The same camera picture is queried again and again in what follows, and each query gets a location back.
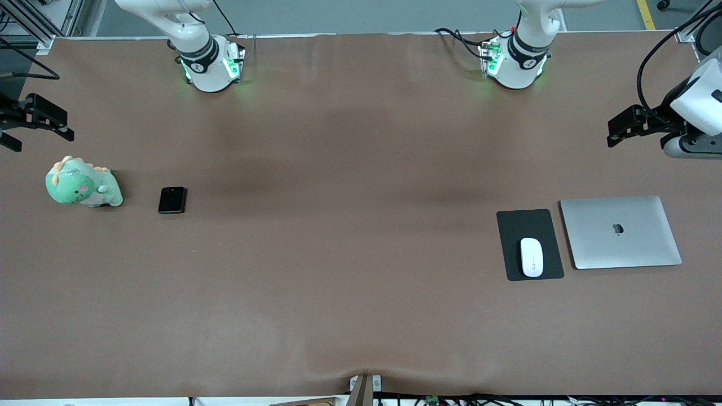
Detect black phone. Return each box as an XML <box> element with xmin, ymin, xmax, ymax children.
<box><xmin>157</xmin><ymin>186</ymin><xmax>188</xmax><ymax>215</ymax></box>

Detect white computer mouse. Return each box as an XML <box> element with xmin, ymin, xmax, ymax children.
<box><xmin>519</xmin><ymin>237</ymin><xmax>545</xmax><ymax>279</ymax></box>

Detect black mouse pad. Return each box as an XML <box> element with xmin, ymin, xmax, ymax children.
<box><xmin>496</xmin><ymin>209</ymin><xmax>565</xmax><ymax>282</ymax></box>

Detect green dinosaur plush toy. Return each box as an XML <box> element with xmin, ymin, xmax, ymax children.
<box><xmin>45</xmin><ymin>155</ymin><xmax>124</xmax><ymax>208</ymax></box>

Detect silver laptop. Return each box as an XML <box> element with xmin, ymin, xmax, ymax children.
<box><xmin>560</xmin><ymin>195</ymin><xmax>683</xmax><ymax>270</ymax></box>

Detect brown table cover mat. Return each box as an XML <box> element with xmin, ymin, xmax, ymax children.
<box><xmin>0</xmin><ymin>31</ymin><xmax>722</xmax><ymax>399</ymax></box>

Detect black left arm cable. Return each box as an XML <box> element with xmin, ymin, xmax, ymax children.
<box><xmin>636</xmin><ymin>0</ymin><xmax>722</xmax><ymax>122</ymax></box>

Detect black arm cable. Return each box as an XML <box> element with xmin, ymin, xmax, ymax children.
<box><xmin>636</xmin><ymin>0</ymin><xmax>722</xmax><ymax>122</ymax></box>
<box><xmin>0</xmin><ymin>36</ymin><xmax>61</xmax><ymax>80</ymax></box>

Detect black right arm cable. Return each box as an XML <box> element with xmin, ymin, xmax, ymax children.
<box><xmin>0</xmin><ymin>36</ymin><xmax>61</xmax><ymax>80</ymax></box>

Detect aluminium frame profile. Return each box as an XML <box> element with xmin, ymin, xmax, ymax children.
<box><xmin>674</xmin><ymin>0</ymin><xmax>722</xmax><ymax>43</ymax></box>
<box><xmin>0</xmin><ymin>0</ymin><xmax>86</xmax><ymax>55</ymax></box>

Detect black left base cables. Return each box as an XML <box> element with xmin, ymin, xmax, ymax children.
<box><xmin>433</xmin><ymin>27</ymin><xmax>487</xmax><ymax>60</ymax></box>

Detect black right base cable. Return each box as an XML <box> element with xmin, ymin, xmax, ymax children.
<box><xmin>210</xmin><ymin>0</ymin><xmax>239</xmax><ymax>38</ymax></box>

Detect camera mounting post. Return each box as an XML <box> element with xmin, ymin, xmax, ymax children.
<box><xmin>349</xmin><ymin>374</ymin><xmax>382</xmax><ymax>406</ymax></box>

